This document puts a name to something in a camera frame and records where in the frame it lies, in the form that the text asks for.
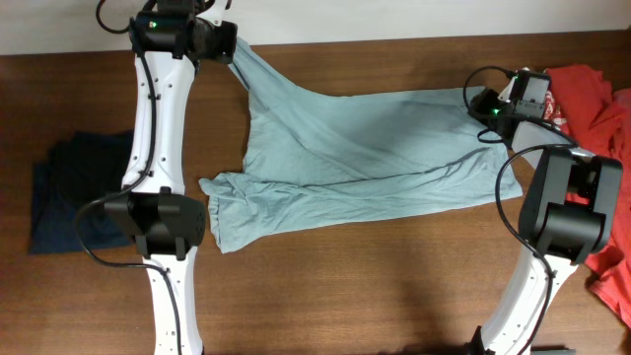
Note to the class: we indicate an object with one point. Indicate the red t-shirt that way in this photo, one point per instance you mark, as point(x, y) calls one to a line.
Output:
point(598, 118)

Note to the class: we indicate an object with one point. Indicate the folded dark navy garment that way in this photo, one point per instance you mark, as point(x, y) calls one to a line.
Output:
point(77, 171)

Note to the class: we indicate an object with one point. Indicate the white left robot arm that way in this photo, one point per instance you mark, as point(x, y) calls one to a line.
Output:
point(169, 40)

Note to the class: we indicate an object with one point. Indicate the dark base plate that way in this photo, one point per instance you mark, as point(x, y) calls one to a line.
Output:
point(553, 351)

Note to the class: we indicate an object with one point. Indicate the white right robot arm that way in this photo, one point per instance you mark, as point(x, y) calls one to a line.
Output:
point(567, 214)

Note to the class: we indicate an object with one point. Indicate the light blue t-shirt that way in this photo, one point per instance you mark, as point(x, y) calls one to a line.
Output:
point(314, 160)

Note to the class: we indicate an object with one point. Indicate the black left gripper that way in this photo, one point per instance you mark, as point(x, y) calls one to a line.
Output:
point(230, 36)

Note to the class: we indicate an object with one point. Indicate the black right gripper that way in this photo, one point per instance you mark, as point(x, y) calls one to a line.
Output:
point(480, 108)

